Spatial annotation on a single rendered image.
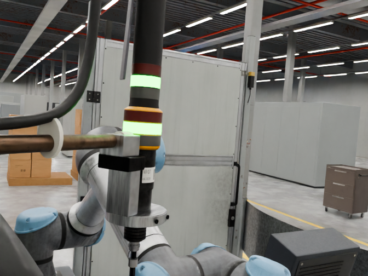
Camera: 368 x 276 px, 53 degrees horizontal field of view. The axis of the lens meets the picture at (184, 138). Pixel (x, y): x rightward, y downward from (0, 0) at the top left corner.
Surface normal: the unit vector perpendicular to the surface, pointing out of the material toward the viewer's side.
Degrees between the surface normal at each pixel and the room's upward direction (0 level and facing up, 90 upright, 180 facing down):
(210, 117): 90
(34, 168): 90
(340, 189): 90
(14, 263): 49
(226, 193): 90
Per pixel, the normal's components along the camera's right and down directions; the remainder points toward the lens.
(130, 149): 0.89, 0.09
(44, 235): 0.66, 0.07
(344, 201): -0.85, -0.04
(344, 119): 0.48, 0.08
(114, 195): -0.45, 0.01
